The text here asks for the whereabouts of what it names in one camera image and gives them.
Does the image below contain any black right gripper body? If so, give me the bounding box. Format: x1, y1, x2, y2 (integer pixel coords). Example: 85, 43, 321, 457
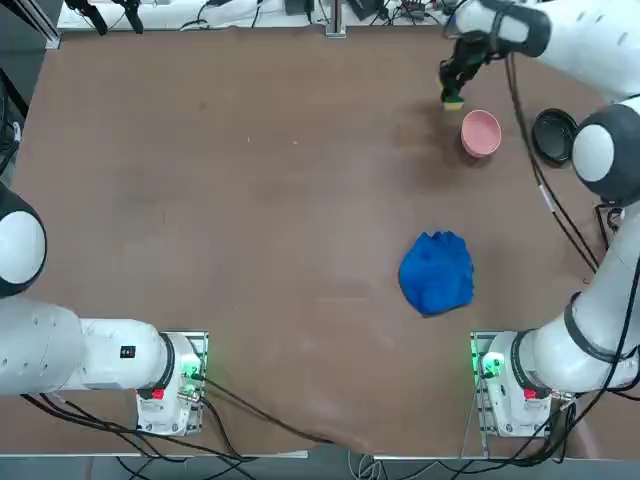
449, 38, 489, 79

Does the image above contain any green and yellow sponge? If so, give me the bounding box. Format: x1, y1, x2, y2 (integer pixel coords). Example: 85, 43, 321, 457
438, 82, 467, 113

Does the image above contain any pink bowl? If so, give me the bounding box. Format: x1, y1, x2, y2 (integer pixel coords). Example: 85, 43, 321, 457
460, 109, 503, 159

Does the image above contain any black frying pan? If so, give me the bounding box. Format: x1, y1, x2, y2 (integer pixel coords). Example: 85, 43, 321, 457
531, 107, 582, 169

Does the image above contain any blue cloth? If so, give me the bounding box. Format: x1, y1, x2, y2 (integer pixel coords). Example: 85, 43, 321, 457
398, 230, 476, 318

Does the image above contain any aluminium camera post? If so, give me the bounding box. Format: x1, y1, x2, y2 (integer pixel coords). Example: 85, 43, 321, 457
325, 0, 347, 37

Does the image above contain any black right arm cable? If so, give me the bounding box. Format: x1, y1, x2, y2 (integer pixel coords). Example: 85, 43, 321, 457
502, 49, 601, 274

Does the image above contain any black cable across table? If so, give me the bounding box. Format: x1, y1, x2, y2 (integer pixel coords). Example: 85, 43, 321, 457
197, 372, 346, 449

